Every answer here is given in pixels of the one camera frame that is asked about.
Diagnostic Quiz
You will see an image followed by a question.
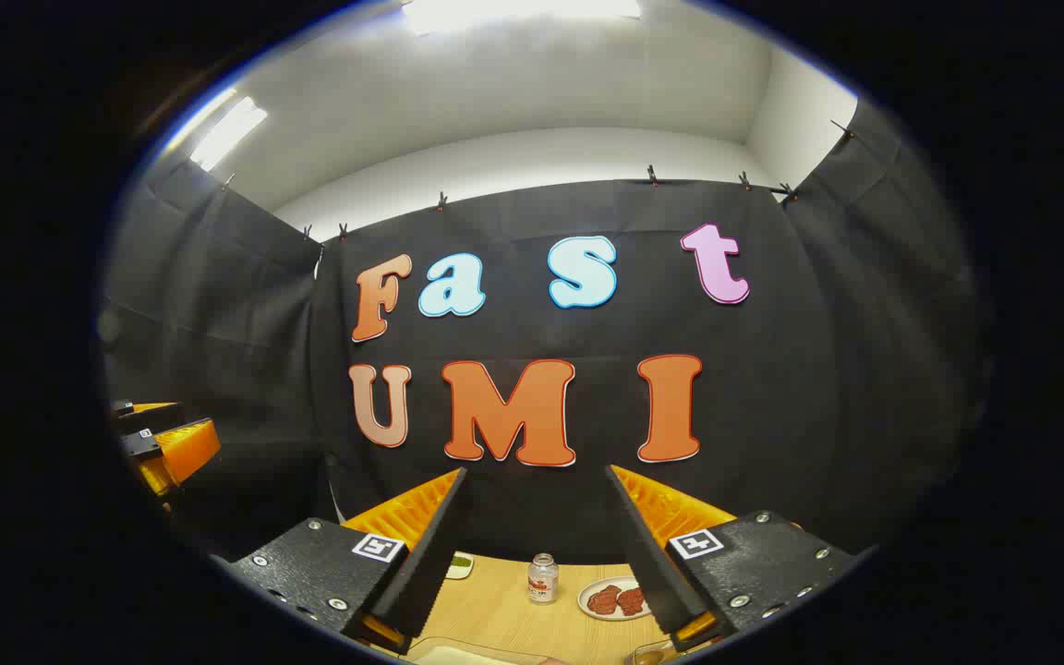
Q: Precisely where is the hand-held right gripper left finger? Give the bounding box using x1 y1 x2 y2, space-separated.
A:
212 466 471 655

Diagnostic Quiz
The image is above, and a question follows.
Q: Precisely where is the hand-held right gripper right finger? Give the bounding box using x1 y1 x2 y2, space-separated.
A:
604 464 878 654

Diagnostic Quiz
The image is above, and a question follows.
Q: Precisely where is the clear glass rice container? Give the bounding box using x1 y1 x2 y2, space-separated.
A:
403 637 556 665

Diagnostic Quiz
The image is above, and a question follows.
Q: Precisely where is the white round plate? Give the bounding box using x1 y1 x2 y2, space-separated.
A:
577 576 653 622

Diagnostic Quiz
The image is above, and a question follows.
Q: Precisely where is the clear plastic drink bottle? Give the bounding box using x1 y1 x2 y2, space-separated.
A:
527 552 559 605

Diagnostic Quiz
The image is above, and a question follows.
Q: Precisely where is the narrow ceiling light panel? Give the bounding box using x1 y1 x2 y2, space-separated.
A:
188 95 270 173

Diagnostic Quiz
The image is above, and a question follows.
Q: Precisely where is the row of black cloth clips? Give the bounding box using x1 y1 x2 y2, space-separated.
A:
221 118 856 243

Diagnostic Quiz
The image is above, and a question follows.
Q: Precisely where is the wide ceiling light panel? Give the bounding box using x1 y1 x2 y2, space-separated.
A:
401 0 644 36

